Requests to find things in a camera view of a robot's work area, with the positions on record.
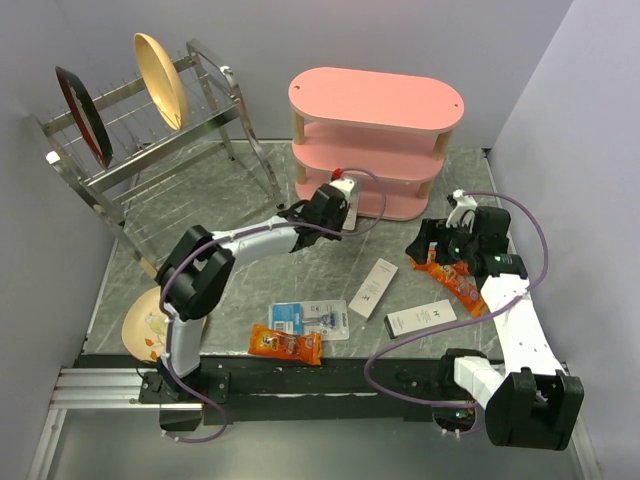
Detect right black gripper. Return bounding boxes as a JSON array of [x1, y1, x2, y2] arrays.
[[405, 217, 480, 266]]

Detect white razor box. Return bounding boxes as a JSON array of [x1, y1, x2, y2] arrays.
[[383, 300, 457, 339], [348, 258, 398, 319]]

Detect pink three-tier shelf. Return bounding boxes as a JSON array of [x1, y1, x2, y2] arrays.
[[288, 67, 465, 221]]

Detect blue razor blister pack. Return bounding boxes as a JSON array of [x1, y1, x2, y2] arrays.
[[268, 300, 350, 341], [342, 192, 360, 232]]

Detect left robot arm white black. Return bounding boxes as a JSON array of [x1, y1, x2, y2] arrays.
[[156, 177, 355, 402]]

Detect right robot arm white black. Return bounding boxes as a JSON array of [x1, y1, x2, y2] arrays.
[[406, 207, 584, 451]]

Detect orange razor bag right upper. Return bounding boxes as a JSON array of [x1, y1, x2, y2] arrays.
[[410, 258, 470, 276]]

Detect orange razor bag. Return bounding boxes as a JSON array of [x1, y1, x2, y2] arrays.
[[248, 324, 322, 366], [410, 258, 470, 276], [427, 262, 488, 318]]

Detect orange razor bag right lower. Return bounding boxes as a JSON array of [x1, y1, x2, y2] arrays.
[[427, 262, 488, 318]]

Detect orange razor bag front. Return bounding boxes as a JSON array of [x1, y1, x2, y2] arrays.
[[248, 324, 322, 366]]

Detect metal dish rack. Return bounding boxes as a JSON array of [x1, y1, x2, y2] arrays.
[[24, 38, 284, 276]]

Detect yellow wooden plate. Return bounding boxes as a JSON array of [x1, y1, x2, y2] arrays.
[[133, 32, 189, 130]]

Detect bird painted wooden plate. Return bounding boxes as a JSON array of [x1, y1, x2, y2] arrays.
[[121, 286, 208, 377]]

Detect black red plate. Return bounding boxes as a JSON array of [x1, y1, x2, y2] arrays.
[[55, 66, 113, 169]]

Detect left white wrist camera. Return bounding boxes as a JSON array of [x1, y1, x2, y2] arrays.
[[329, 169, 360, 204]]

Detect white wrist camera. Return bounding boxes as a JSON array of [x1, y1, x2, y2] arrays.
[[446, 189, 477, 230], [329, 169, 360, 204]]

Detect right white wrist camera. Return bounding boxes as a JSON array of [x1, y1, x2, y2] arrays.
[[446, 189, 477, 230]]

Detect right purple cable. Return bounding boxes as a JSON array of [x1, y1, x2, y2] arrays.
[[363, 189, 551, 441]]

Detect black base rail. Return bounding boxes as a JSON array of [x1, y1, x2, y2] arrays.
[[75, 355, 479, 434]]

